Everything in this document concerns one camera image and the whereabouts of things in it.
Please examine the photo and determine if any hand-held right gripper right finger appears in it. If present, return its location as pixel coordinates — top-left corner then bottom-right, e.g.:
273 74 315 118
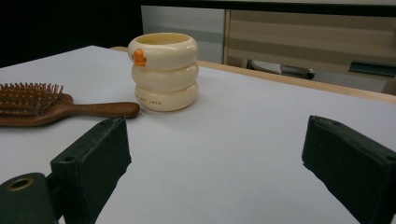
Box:
301 115 396 224

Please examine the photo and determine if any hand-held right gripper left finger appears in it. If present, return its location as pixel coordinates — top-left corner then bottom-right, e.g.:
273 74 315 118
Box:
50 116 133 224

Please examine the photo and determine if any wooden paddle hairbrush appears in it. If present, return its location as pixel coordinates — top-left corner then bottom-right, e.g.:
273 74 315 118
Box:
0 81 141 127

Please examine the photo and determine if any cream ringed cup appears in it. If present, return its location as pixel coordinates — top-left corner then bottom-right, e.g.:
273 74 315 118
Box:
127 32 200 113

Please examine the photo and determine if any white cabinet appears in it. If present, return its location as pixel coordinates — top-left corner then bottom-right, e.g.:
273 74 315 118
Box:
140 5 226 65

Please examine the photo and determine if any dark drawer handle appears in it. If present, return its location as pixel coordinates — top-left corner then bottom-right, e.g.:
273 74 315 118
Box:
347 60 396 77

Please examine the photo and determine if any black frame bar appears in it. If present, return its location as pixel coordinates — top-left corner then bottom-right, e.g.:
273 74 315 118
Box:
140 0 396 19

